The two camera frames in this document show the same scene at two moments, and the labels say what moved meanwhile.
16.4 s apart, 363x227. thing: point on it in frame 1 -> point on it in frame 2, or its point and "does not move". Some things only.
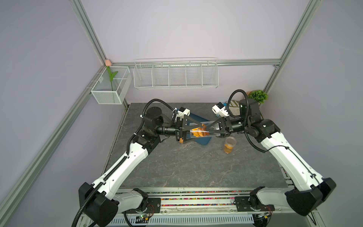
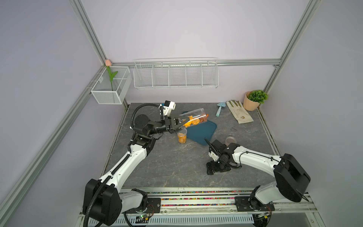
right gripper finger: [222, 134] -> [210, 170]
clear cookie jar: [203, 131] -> [195, 117]
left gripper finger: [187, 135] -> [180, 127]
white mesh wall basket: [110, 87] does not move
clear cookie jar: [230, 142] does not move
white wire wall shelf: [176, 73] does not move
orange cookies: [200, 131] -> [195, 120]
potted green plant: [258, 95] does not move
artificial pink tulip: [108, 64] does not move
